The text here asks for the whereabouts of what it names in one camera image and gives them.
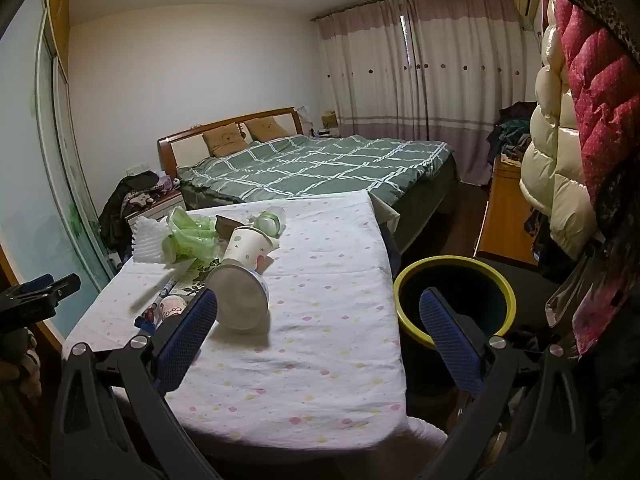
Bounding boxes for yellow-rimmed dark bin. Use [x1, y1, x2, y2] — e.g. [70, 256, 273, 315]
[393, 255, 517, 411]

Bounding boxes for wooden desk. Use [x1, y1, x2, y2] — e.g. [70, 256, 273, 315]
[472, 155, 541, 266]

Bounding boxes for round printed lid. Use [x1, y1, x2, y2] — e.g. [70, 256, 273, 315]
[159, 295, 190, 318]

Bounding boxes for printed snack wrapper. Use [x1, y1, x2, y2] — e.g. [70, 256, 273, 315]
[135, 270, 173, 331]

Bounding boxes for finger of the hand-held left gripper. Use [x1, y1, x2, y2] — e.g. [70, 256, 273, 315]
[0, 272, 82, 333]

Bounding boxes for dark blue cloth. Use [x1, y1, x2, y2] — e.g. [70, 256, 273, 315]
[380, 220, 403, 286]

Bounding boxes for red quilted jacket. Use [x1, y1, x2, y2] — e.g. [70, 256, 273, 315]
[537, 0, 640, 206]

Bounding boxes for green-striped clear cup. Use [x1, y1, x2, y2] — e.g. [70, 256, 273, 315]
[247, 207, 287, 236]

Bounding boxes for white foam net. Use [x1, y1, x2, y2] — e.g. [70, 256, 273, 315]
[130, 215, 173, 263]

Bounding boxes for pile of clothes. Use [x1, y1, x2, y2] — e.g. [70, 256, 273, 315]
[486, 101, 538, 163]

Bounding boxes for white dotted tablecloth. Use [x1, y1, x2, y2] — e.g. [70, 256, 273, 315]
[62, 191, 448, 461]

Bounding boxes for black hanging garment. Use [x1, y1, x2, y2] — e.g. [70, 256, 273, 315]
[525, 205, 593, 283]

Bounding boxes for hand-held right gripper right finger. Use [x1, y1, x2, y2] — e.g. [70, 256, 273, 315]
[419, 287, 588, 480]

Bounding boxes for white and mauve curtain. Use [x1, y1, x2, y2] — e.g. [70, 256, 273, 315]
[312, 0, 543, 186]

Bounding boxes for tan pillow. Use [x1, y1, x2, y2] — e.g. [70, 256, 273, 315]
[201, 124, 249, 157]
[244, 117, 291, 142]

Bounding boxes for dark green bed base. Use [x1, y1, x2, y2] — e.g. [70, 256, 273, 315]
[385, 152, 461, 256]

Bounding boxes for wooden bed headboard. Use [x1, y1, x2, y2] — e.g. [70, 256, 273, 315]
[157, 106, 301, 181]

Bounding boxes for clear plastic cup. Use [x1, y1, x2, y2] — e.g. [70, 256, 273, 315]
[206, 262, 271, 332]

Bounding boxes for pink plastic bag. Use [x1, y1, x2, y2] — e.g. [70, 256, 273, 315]
[572, 255, 631, 358]

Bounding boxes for cream puffer jacket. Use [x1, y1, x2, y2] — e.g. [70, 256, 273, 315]
[519, 0, 598, 261]

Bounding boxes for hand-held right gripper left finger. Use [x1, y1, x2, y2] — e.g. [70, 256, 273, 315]
[50, 287, 221, 480]

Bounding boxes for white paper cup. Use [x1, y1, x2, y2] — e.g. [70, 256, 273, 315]
[220, 225, 278, 273]

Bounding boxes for bed with green quilt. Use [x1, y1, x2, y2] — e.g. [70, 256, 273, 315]
[177, 135, 456, 203]

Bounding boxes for brown square box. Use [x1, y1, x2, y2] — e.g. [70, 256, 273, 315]
[215, 215, 246, 238]

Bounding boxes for dark clothes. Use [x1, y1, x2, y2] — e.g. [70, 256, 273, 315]
[97, 170, 161, 256]

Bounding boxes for sliding wardrobe door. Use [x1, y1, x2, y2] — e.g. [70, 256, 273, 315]
[0, 0, 121, 341]

